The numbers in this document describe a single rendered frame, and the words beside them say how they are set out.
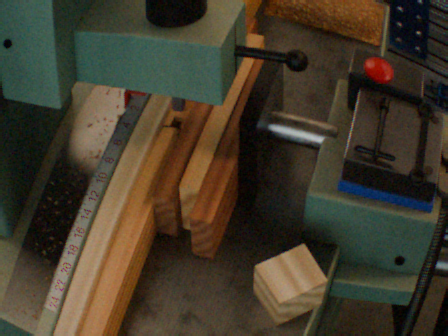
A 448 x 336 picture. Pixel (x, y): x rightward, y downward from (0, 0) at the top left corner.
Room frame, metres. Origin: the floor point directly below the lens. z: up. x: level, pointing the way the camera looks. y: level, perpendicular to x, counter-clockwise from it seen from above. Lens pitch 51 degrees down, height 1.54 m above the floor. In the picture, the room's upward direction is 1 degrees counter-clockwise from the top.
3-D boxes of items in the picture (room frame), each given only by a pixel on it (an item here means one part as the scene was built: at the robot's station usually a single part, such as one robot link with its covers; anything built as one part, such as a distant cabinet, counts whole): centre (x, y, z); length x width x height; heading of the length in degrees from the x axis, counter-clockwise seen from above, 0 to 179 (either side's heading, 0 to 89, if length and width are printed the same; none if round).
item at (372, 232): (0.49, -0.15, 0.92); 0.15 x 0.13 x 0.09; 161
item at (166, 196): (0.56, 0.01, 0.93); 0.24 x 0.02 x 0.05; 161
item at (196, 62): (0.56, 0.05, 1.03); 0.14 x 0.07 x 0.09; 71
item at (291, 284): (0.38, -0.05, 0.92); 0.04 x 0.04 x 0.04; 26
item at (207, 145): (0.55, 0.00, 0.93); 0.19 x 0.02 x 0.06; 161
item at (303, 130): (0.52, -0.06, 0.95); 0.09 x 0.07 x 0.09; 161
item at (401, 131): (0.50, -0.15, 0.99); 0.13 x 0.11 x 0.06; 161
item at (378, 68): (0.53, -0.14, 1.02); 0.03 x 0.03 x 0.01
